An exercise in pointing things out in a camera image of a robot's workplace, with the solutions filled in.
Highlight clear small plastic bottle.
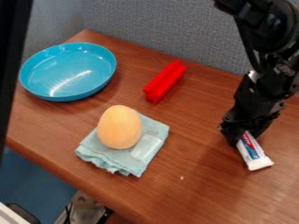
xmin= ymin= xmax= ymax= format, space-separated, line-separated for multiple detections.
xmin=131 ymin=135 xmax=163 ymax=162

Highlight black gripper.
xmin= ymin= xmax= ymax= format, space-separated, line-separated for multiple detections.
xmin=219 ymin=71 xmax=289 ymax=147

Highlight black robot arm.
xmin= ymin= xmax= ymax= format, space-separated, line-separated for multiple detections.
xmin=214 ymin=0 xmax=299 ymax=144

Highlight dark foreground post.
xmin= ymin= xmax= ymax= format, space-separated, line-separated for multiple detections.
xmin=0 ymin=0 xmax=34 ymax=164

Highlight grey stand under table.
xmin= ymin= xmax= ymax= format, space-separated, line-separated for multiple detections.
xmin=54 ymin=191 xmax=114 ymax=224

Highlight red plastic block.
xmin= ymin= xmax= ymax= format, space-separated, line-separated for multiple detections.
xmin=143 ymin=59 xmax=187 ymax=103

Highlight orange egg-shaped sponge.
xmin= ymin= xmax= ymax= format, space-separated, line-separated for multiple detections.
xmin=98 ymin=105 xmax=142 ymax=150

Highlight white toothpaste tube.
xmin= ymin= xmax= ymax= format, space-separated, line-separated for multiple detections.
xmin=237 ymin=131 xmax=276 ymax=171

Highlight blue plastic plate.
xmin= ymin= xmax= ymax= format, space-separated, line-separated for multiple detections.
xmin=19 ymin=42 xmax=118 ymax=102

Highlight light blue folded cloth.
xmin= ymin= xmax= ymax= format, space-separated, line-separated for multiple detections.
xmin=75 ymin=114 xmax=170 ymax=178

